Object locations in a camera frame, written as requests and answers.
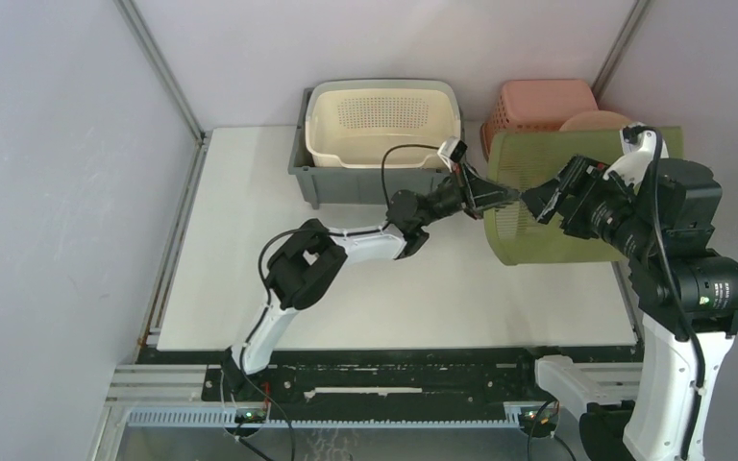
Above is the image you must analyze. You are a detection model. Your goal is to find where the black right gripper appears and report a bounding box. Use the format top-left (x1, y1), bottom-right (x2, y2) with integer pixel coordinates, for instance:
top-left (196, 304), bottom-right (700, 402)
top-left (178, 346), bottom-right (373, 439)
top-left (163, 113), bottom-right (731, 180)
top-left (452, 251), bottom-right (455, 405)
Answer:
top-left (517, 149), bottom-right (656, 256)

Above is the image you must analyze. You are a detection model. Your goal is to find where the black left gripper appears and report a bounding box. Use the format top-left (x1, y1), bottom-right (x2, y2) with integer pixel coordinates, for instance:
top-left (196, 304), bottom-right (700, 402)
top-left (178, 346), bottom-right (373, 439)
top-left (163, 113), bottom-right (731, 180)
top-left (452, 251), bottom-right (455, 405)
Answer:
top-left (416, 162), bottom-right (521, 230)

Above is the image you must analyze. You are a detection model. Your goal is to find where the green perforated waste bin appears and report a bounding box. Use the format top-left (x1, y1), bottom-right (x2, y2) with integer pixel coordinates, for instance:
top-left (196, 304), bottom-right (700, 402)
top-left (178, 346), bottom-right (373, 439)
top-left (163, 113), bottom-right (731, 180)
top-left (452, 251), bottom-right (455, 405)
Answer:
top-left (484, 129), bottom-right (682, 266)

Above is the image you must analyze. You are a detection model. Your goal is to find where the orange plastic bucket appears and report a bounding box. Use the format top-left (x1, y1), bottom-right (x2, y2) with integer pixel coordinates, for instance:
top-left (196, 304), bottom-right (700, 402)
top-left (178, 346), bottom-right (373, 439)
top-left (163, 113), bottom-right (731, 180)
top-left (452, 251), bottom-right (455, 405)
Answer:
top-left (559, 109), bottom-right (632, 132)

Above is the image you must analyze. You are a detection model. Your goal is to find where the pink perforated plastic basket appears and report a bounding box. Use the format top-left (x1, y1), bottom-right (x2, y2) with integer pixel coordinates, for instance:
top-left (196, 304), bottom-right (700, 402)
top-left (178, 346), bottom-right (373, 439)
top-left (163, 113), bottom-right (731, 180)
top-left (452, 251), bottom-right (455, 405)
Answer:
top-left (480, 79), bottom-right (598, 158)

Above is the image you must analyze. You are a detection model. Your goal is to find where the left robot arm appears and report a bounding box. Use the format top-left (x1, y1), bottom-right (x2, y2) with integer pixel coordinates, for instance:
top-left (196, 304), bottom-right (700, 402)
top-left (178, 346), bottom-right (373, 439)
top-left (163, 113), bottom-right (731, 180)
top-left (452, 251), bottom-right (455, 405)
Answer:
top-left (221, 163), bottom-right (520, 400)

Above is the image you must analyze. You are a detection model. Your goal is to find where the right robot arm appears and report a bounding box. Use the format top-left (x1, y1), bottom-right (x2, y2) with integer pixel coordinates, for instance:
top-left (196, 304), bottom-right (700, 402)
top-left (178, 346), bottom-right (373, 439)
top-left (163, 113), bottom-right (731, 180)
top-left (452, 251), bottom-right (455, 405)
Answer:
top-left (521, 156), bottom-right (738, 460)

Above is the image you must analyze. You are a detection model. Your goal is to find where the cream perforated plastic basket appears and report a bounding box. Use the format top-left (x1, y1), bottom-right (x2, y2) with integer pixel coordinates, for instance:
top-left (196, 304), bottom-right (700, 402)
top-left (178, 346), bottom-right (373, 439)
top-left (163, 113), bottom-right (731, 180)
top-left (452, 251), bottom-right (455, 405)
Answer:
top-left (304, 79), bottom-right (463, 169)

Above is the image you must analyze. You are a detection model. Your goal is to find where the grey plastic storage bin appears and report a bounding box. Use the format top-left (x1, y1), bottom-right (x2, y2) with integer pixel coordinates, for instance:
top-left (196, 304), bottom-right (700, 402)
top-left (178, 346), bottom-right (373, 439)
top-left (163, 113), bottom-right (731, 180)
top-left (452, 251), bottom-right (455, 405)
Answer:
top-left (287, 87), bottom-right (448, 209)

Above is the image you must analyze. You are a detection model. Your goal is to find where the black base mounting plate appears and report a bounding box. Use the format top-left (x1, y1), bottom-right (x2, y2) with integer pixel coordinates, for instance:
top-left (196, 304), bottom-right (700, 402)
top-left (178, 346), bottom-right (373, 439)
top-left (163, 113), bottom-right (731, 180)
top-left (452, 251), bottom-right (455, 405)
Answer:
top-left (137, 346), bottom-right (643, 423)

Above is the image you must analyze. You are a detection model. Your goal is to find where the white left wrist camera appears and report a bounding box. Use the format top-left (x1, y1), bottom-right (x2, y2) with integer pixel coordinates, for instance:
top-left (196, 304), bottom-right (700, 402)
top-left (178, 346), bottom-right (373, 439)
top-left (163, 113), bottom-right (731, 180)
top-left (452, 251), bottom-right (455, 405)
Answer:
top-left (437, 136), bottom-right (468, 172)

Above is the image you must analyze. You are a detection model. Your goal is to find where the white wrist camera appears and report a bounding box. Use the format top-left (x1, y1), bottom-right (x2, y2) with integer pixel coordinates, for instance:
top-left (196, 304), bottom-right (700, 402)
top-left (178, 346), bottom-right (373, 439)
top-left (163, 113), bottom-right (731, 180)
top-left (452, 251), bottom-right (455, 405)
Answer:
top-left (602, 123), bottom-right (668, 187)
top-left (437, 136), bottom-right (468, 172)

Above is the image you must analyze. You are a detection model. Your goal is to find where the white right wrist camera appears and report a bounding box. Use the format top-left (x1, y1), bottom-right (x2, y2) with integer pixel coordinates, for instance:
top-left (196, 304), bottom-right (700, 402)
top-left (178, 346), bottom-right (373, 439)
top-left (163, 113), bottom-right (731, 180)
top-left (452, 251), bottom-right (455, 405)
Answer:
top-left (602, 123), bottom-right (668, 187)

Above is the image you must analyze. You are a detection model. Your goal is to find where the right aluminium frame post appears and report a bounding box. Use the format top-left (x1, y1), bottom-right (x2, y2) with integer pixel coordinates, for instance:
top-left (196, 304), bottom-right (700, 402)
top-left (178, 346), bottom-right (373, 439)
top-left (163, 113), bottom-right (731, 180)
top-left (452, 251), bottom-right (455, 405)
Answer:
top-left (591, 0), bottom-right (654, 102)

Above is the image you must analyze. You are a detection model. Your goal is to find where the aluminium frame post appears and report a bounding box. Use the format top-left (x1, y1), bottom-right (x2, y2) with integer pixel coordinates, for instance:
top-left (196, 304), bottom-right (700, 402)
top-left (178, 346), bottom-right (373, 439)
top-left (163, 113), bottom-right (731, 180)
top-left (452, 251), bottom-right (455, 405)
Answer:
top-left (114, 0), bottom-right (207, 347)
top-left (591, 0), bottom-right (654, 102)

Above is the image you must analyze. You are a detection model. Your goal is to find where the left aluminium frame post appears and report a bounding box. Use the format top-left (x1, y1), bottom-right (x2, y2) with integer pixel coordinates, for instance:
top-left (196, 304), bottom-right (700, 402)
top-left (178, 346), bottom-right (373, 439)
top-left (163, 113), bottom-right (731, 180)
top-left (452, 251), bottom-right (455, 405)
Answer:
top-left (114, 0), bottom-right (207, 347)

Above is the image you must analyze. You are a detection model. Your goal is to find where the aluminium front rail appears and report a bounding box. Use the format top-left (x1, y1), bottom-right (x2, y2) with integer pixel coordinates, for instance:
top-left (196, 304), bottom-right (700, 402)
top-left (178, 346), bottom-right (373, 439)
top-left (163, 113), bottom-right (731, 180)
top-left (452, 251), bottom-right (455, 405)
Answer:
top-left (106, 347), bottom-right (647, 428)

